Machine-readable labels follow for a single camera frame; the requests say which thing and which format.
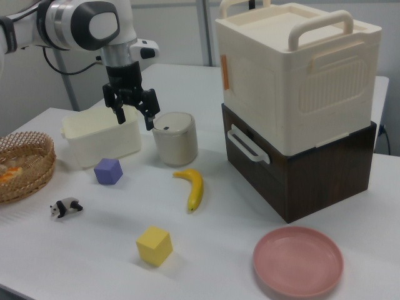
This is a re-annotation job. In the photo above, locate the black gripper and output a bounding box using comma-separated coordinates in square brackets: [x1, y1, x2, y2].
[102, 61, 161, 131]

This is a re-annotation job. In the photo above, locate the brown drawer with white handle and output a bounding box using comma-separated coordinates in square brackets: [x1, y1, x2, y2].
[221, 104, 290, 223]

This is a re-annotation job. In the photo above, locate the white plastic bin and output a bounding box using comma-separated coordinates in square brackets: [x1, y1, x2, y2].
[61, 106, 142, 171]

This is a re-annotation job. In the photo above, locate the small cream trash can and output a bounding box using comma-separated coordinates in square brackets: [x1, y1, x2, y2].
[152, 111, 199, 167]

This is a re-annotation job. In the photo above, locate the purple cube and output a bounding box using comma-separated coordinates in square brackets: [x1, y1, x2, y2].
[93, 157, 123, 186]

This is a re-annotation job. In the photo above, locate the orange tape strip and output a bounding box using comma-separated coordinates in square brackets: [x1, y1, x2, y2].
[221, 55, 231, 90]

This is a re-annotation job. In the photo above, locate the yellow banana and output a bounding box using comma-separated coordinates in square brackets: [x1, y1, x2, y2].
[172, 168, 204, 214]

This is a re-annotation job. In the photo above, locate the toy panda figure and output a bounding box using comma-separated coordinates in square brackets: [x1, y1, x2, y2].
[49, 197, 84, 219]

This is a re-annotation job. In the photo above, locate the woven wicker basket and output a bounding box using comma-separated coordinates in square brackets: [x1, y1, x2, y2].
[0, 131, 57, 204]

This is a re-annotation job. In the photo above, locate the yellow cube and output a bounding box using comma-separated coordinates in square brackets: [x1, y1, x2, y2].
[135, 226, 174, 268]

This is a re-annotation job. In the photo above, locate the orange striped bread loaf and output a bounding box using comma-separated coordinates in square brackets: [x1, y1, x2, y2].
[0, 165, 23, 183]

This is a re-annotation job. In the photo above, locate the cream plastic storage box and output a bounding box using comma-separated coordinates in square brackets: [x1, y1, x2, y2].
[214, 0, 383, 157]

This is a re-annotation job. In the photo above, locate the dark brown wooden cabinet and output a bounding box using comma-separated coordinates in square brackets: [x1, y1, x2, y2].
[221, 102, 378, 224]

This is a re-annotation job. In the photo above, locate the pink plate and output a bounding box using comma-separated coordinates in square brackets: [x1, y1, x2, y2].
[252, 226, 344, 297]

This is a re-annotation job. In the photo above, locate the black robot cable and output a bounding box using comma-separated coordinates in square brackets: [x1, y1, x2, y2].
[42, 46, 104, 76]

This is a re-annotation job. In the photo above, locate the grey metal frame post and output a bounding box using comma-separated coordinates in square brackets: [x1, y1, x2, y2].
[198, 0, 218, 67]

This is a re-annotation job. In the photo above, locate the black wall cable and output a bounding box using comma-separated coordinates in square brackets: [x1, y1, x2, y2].
[379, 124, 391, 154]

